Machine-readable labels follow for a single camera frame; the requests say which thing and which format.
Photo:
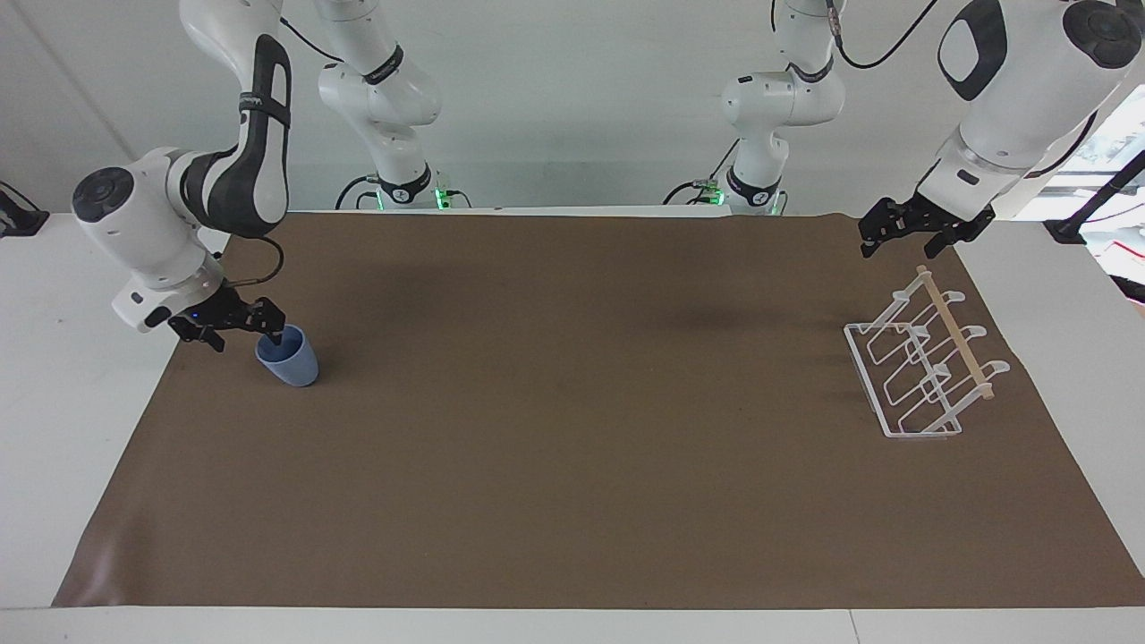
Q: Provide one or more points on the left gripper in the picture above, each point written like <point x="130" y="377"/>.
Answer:
<point x="964" y="222"/>

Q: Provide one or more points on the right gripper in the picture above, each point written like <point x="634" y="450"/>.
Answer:
<point x="211" y="309"/>

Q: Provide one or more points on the blue plastic cup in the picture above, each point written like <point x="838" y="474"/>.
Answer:
<point x="290" y="360"/>

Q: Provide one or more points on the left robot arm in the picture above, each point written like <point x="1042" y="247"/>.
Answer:
<point x="1020" y="98"/>

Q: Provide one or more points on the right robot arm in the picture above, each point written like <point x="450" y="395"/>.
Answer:
<point x="161" y="224"/>

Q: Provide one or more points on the black stand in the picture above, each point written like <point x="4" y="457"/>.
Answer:
<point x="20" y="215"/>
<point x="1096" y="201"/>

